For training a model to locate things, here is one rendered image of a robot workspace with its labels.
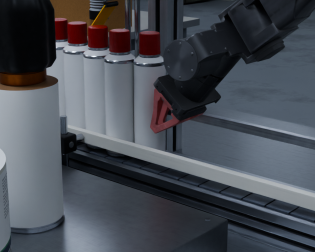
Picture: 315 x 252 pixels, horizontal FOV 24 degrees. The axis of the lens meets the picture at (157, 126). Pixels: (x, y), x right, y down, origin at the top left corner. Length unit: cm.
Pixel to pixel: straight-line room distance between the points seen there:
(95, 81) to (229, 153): 31
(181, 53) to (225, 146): 47
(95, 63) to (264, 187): 36
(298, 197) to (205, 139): 49
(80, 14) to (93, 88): 163
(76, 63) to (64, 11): 165
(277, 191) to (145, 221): 18
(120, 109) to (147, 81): 7
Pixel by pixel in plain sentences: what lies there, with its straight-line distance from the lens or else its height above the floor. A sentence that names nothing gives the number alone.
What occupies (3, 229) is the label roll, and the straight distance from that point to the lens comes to 77.
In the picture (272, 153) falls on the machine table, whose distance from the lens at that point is 138.
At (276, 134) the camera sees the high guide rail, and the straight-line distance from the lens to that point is 107.
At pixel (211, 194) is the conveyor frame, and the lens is 106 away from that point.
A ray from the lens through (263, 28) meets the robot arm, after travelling 98.
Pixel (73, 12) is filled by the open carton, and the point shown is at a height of 86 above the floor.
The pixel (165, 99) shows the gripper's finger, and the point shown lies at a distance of 108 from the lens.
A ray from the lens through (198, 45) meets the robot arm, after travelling 95.
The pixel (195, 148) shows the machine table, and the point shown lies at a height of 83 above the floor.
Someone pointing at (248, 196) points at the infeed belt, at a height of 88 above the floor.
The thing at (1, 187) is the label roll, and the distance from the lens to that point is 75.
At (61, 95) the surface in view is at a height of 96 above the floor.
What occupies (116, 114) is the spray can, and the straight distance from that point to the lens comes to 117.
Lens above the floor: 129
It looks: 17 degrees down
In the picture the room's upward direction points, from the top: straight up
